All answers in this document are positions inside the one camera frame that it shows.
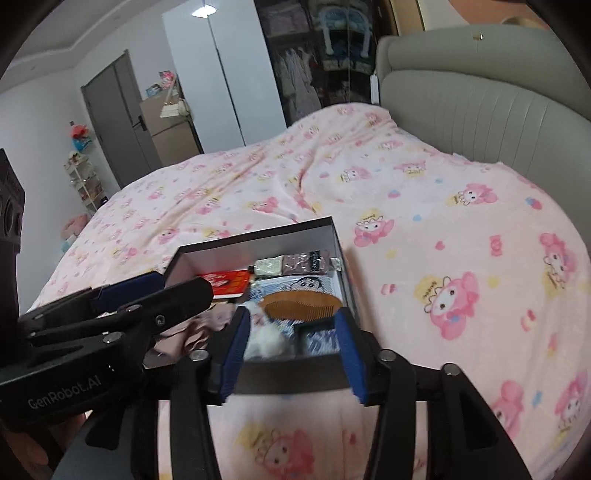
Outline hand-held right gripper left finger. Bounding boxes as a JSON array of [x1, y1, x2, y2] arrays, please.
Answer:
[[85, 307, 252, 480]]

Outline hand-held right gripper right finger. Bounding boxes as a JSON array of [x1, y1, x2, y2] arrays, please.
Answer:
[[333, 308, 532, 480]]

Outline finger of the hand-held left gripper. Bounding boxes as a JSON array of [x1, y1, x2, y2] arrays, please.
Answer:
[[25, 276, 214, 357], [18, 271, 166, 324]]

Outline white fluffy ball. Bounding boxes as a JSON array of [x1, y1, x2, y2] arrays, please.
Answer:
[[244, 300, 297, 361]]

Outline beige patterned sock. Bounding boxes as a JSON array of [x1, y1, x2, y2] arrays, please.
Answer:
[[154, 318, 215, 360], [201, 302, 237, 333]]

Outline blue patterned black packet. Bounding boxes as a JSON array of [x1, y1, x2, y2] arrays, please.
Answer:
[[294, 318, 343, 357]]

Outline red packet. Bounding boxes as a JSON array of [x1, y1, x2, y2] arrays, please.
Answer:
[[196, 270, 253, 299]]

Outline wooden comb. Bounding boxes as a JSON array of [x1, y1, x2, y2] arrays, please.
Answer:
[[261, 291, 345, 320]]

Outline pale green packet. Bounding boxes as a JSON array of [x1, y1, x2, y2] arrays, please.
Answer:
[[253, 257, 284, 277]]

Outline cartoon print striped packet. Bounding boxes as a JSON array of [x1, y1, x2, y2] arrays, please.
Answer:
[[252, 272, 345, 306]]

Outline brown patterned packet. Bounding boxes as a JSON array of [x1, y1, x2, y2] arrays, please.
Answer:
[[281, 249, 343, 277]]

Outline black cardboard box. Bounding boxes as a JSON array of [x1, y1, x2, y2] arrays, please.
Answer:
[[143, 216, 370, 408]]

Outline person's left hand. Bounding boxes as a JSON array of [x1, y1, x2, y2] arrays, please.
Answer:
[[0, 412, 89, 480]]

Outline pink plush toy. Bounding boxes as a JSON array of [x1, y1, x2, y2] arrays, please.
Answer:
[[61, 213, 91, 241]]

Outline beige cabinet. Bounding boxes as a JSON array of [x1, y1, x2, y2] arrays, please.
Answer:
[[140, 95, 205, 167]]

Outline pink cartoon printed blanket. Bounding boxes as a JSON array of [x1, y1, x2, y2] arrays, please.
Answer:
[[28, 104, 591, 480]]

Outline red and blue plush toy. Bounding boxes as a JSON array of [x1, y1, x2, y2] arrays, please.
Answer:
[[68, 121, 94, 151]]

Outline grey room door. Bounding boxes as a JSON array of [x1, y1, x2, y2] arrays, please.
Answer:
[[81, 51, 163, 191]]

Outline white handbag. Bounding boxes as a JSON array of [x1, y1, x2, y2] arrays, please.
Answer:
[[159, 85, 191, 119]]

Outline white wardrobe door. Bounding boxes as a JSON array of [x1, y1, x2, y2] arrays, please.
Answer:
[[161, 0, 288, 154]]

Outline hanging pale clothes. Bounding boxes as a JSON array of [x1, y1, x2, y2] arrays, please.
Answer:
[[272, 46, 325, 112]]

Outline open dark wardrobe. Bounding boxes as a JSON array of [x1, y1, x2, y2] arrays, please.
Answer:
[[256, 0, 385, 126]]

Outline grey padded headboard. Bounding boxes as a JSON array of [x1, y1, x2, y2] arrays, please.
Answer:
[[375, 28, 591, 186]]

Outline blue arched toy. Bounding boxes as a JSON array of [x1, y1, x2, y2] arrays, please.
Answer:
[[318, 7, 376, 59]]

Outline white wire shelf rack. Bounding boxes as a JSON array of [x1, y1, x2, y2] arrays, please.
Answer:
[[65, 152, 110, 214]]

